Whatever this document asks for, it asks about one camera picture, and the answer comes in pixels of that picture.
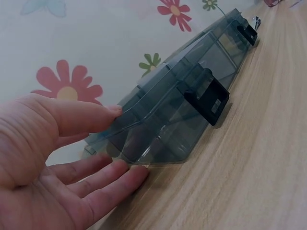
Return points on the transparent grey plastic storage box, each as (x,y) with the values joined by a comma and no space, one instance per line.
(172,107)

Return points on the person's left hand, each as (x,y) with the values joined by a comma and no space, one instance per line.
(36,167)

